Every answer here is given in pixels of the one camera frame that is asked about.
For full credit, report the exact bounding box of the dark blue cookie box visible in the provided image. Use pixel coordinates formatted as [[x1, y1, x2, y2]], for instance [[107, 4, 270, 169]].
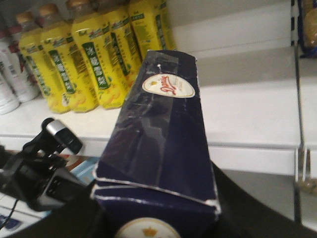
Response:
[[92, 50, 221, 238]]

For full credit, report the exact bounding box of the white yogurt bottle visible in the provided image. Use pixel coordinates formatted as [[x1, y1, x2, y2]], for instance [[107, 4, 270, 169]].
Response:
[[0, 29, 40, 103]]

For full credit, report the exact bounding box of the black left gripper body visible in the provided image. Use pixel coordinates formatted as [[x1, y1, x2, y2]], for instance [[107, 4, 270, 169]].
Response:
[[0, 146, 86, 211]]

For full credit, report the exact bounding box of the yellow pear drink bottle three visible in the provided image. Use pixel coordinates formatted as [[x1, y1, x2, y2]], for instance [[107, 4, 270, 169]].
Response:
[[68, 0, 129, 109]]

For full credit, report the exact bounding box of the yellow pear drink bottle one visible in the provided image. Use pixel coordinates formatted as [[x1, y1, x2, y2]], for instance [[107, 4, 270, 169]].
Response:
[[16, 11, 71, 114]]

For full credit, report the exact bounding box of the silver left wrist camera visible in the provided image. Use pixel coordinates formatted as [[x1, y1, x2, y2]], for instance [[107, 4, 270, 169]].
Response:
[[22, 118, 83, 159]]

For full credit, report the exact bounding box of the upper white shelf board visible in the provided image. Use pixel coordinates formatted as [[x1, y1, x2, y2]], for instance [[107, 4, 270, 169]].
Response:
[[0, 47, 301, 175]]

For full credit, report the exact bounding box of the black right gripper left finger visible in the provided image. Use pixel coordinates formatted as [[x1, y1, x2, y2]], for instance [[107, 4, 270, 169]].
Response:
[[9, 182, 106, 238]]

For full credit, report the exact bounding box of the yellow pear drink bottle four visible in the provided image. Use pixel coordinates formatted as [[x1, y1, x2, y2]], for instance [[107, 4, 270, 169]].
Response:
[[128, 0, 177, 59]]

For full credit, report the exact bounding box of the right upper shelf board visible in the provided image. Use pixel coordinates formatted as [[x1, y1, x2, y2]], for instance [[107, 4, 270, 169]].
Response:
[[299, 57, 317, 179]]

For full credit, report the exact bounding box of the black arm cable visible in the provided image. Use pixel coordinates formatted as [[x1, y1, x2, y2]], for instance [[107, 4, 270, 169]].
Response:
[[0, 198, 19, 226]]

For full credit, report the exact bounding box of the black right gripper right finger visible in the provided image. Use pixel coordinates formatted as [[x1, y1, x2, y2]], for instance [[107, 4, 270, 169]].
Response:
[[212, 163, 317, 238]]

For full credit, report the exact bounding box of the light blue shopping basket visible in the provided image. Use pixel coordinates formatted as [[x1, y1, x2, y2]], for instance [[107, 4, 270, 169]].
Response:
[[70, 157, 99, 185]]

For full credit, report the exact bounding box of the yellow pear drink bottle two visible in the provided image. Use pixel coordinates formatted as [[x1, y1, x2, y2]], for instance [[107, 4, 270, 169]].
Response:
[[39, 3, 99, 113]]

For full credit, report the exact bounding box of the blue cracker bag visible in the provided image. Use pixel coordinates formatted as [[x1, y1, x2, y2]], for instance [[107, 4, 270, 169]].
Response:
[[298, 0, 317, 58]]

